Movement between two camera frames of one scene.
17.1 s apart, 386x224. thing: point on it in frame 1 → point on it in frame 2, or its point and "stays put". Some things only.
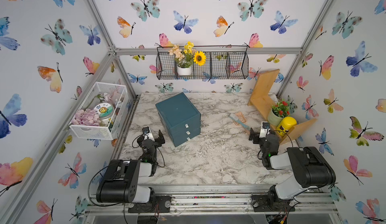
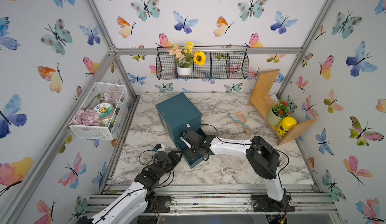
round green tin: (104, 110) stays put
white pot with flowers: (185, 58) stays put
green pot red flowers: (278, 111) stays put
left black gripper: (161, 137) → (175, 158)
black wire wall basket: (219, 65) stays put
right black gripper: (257, 136) → (191, 154)
